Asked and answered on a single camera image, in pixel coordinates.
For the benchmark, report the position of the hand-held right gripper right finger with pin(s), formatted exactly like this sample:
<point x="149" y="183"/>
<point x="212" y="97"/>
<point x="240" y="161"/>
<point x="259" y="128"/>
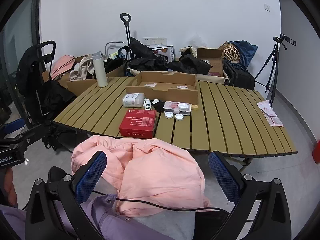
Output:
<point x="223" y="177"/>

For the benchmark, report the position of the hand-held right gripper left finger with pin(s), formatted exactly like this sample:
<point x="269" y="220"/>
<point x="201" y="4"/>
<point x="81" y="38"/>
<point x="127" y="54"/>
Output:
<point x="91" y="177"/>

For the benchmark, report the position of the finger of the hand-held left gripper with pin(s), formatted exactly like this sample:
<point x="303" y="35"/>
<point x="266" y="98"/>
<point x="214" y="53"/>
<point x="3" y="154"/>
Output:
<point x="32" y="132"/>
<point x="15" y="126"/>

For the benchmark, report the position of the red cardboard box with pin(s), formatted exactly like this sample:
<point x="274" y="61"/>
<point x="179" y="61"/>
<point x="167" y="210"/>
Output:
<point x="137" y="123"/>

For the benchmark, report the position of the white round lid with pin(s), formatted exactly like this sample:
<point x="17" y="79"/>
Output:
<point x="179" y="116"/>
<point x="183" y="106"/>

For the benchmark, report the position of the tan sponge block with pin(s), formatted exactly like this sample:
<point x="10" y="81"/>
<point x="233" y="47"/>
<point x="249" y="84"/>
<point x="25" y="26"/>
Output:
<point x="194" y="107"/>

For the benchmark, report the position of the small white cup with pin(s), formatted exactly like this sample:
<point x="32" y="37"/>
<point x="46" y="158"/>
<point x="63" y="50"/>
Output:
<point x="169" y="115"/>

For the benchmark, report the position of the white pink-print plastic tray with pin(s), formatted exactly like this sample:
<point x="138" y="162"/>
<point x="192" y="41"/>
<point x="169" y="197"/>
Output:
<point x="172" y="106"/>

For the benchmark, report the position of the clear plastic bag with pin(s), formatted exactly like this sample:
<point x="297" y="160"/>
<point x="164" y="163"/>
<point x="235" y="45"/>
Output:
<point x="132" y="100"/>

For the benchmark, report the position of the small white spray bottle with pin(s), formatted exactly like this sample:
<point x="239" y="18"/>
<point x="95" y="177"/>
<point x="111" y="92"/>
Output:
<point x="148" y="104"/>

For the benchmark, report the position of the black hair scrunchie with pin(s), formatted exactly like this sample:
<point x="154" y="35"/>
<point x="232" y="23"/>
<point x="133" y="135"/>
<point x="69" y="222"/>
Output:
<point x="158" y="105"/>

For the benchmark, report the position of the shallow brown cardboard box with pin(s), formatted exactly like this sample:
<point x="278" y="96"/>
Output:
<point x="162" y="85"/>

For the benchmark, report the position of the person's left hand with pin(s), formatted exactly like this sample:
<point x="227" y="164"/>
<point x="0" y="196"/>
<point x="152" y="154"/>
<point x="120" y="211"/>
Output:
<point x="10" y="185"/>

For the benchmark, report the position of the person's purple jacket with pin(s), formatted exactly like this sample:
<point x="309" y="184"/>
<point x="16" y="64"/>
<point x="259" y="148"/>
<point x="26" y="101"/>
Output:
<point x="105" y="217"/>

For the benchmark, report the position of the black cart with jacket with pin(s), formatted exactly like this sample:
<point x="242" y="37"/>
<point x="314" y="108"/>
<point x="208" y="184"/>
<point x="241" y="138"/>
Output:
<point x="37" y="80"/>

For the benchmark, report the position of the pink jacket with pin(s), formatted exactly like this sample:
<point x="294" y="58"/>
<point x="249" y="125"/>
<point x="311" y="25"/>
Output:
<point x="160" y="170"/>

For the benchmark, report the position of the large brown cardboard box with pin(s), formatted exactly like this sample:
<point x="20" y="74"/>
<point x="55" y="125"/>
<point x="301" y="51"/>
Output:
<point x="77" y="85"/>

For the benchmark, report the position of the pink backpack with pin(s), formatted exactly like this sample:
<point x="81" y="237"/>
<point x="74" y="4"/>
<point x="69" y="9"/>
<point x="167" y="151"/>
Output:
<point x="62" y="65"/>

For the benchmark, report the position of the person's grey pants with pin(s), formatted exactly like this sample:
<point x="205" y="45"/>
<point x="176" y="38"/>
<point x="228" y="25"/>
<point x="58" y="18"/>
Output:
<point x="165" y="222"/>

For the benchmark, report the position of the pink print packet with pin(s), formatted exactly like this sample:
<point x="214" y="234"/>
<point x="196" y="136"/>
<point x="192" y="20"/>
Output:
<point x="265" y="105"/>
<point x="273" y="118"/>

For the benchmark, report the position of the beige clothes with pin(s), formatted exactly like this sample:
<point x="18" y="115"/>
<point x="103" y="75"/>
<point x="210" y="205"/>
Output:
<point x="83" y="68"/>

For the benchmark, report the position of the white thermos bottle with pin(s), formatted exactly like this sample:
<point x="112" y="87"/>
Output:
<point x="100" y="70"/>

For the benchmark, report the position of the red object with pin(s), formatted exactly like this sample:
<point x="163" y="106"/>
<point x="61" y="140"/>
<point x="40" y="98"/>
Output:
<point x="316" y="152"/>

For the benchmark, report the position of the beige fabric wagon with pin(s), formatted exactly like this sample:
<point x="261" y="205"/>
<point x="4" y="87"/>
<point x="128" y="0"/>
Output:
<point x="217" y="78"/>

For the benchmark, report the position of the small pink packet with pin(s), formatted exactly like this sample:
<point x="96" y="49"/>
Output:
<point x="182" y="87"/>

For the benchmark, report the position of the black cloth bundle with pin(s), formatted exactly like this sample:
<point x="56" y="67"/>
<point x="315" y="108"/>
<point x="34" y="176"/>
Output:
<point x="112" y="65"/>

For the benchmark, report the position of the small white item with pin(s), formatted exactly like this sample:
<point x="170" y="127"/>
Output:
<point x="149" y="85"/>

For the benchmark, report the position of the black jacket pile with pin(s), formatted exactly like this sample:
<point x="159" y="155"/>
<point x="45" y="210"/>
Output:
<point x="190" y="65"/>

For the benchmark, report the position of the open brown cardboard box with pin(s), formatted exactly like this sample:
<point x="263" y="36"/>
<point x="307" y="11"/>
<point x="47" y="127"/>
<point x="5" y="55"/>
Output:
<point x="210" y="60"/>

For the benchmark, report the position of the black tripod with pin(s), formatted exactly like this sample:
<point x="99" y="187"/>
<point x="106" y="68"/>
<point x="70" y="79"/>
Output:
<point x="271" y="67"/>

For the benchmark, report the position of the woven bamboo ball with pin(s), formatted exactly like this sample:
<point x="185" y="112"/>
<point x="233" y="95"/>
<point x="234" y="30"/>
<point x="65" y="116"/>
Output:
<point x="231" y="52"/>

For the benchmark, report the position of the black clothing pile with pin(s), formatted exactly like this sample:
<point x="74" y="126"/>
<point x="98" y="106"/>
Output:
<point x="147" y="62"/>

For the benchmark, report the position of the blue bag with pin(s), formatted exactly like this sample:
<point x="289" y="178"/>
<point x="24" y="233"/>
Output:
<point x="246" y="50"/>

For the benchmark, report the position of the beige tote bag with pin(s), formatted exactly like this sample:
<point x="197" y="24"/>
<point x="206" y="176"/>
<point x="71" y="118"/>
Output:
<point x="187" y="50"/>

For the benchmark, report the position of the printed appliance box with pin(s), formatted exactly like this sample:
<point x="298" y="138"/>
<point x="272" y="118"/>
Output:
<point x="163" y="51"/>

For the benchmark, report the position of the white metal frame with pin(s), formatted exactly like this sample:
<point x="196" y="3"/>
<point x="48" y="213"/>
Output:
<point x="112" y="45"/>

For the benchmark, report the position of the black camera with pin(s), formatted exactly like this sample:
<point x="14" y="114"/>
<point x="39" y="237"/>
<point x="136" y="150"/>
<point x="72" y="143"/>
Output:
<point x="283" y="39"/>

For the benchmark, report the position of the white wall sockets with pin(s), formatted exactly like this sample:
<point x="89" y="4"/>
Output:
<point x="155" y="40"/>

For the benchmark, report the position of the white wall switch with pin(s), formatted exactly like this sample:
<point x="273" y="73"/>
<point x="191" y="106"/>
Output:
<point x="267" y="7"/>

